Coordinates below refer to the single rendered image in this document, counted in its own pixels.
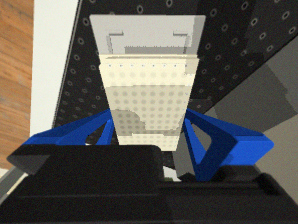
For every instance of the black grid base plate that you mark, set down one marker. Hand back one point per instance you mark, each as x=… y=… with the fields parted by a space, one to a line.
x=238 y=37

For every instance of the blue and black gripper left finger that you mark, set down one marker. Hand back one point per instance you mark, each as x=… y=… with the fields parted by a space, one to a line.
x=75 y=133

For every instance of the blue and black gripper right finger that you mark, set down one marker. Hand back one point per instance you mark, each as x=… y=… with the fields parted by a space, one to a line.
x=231 y=144

